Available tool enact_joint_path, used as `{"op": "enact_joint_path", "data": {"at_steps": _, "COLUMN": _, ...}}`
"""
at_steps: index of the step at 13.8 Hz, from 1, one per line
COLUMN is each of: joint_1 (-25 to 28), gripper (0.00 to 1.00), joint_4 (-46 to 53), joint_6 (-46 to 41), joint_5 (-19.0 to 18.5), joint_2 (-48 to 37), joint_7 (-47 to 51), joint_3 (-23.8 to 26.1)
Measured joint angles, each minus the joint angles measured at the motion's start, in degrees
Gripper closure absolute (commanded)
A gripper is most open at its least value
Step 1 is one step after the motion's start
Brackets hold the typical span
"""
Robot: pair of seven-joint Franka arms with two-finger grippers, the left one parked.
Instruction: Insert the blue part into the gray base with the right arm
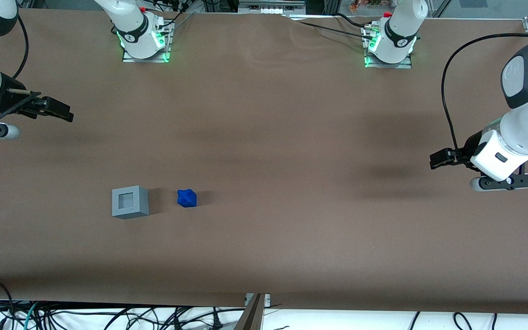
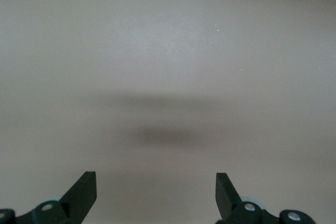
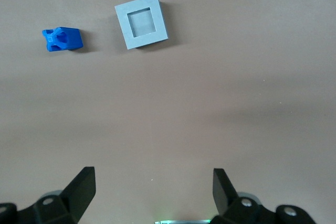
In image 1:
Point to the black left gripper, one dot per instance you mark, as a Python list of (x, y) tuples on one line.
[(469, 149)]

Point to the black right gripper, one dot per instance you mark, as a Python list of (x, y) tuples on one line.
[(8, 95)]

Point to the blue plastic part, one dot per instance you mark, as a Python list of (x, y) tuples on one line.
[(186, 198)]

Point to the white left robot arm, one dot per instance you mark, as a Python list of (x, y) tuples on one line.
[(525, 123)]

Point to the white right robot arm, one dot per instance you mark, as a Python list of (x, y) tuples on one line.
[(131, 23)]

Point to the gray square hollow base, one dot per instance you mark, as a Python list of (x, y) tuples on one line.
[(117, 202)]

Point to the brown table cover sheet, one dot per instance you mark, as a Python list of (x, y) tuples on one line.
[(264, 137)]

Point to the white connector strip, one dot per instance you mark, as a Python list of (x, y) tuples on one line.
[(271, 7)]

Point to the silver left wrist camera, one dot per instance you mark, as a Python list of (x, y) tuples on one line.
[(507, 182)]

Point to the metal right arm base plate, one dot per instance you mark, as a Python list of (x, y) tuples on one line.
[(145, 58)]

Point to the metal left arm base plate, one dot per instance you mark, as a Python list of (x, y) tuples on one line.
[(387, 65)]

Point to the dark metal post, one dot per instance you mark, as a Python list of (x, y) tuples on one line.
[(251, 316)]

